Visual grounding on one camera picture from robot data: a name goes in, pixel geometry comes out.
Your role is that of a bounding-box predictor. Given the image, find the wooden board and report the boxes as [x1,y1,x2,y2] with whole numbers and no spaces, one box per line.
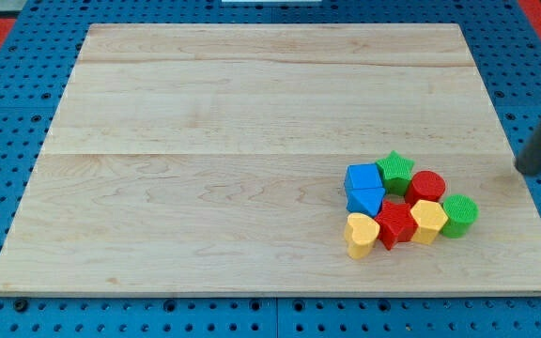
[0,23,541,298]

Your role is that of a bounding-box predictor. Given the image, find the blue cube block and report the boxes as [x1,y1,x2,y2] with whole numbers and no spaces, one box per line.
[344,163,383,191]

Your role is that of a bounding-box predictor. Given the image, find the blue triangle block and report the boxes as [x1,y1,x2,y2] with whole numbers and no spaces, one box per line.
[347,188,385,217]

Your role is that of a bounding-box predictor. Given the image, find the yellow heart block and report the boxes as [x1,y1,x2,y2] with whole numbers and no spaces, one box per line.
[344,212,380,259]

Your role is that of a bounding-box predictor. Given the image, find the green star block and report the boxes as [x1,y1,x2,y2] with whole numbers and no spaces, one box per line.
[376,150,415,196]

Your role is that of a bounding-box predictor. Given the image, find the red star block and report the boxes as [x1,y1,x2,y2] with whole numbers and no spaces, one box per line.
[375,200,418,251]

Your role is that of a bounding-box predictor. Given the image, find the red cylinder block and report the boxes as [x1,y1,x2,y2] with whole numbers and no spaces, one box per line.
[404,171,446,205]

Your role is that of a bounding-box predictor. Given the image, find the yellow hexagon block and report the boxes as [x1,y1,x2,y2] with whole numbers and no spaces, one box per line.
[410,200,448,245]

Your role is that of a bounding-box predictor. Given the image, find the green cylinder block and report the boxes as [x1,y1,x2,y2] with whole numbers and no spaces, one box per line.
[441,194,479,238]

